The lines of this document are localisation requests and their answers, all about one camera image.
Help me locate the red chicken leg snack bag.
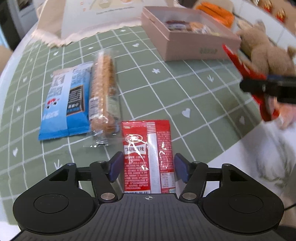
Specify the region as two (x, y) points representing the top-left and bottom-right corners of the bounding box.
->
(222, 44), (282, 122)

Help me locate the long red spicy strip packet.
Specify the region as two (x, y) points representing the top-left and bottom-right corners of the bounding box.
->
(122, 120), (176, 194)

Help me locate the clear cracker pack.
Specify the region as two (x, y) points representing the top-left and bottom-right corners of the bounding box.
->
(84, 49), (121, 148)

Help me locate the blue white biscuit packet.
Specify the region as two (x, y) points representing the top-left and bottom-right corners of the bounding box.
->
(38, 62), (93, 141)

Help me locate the clear round pastry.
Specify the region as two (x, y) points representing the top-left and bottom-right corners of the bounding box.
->
(189, 22), (212, 34)

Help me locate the person hand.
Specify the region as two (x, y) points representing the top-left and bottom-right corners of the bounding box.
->
(265, 97), (295, 130)

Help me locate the brown plush teddy bear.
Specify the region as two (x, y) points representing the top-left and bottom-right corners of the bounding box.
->
(236, 20), (295, 76)

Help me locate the green grid tablecloth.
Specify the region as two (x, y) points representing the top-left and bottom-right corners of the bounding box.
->
(1, 27), (260, 204)

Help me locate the orange plastic bag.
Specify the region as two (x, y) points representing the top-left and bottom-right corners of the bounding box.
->
(194, 1), (235, 28)

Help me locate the pink cardboard gift box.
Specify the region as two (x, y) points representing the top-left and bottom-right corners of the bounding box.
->
(142, 6), (241, 61)

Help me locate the cartoon printed food cover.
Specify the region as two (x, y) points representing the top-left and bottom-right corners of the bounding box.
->
(31, 0), (183, 48)

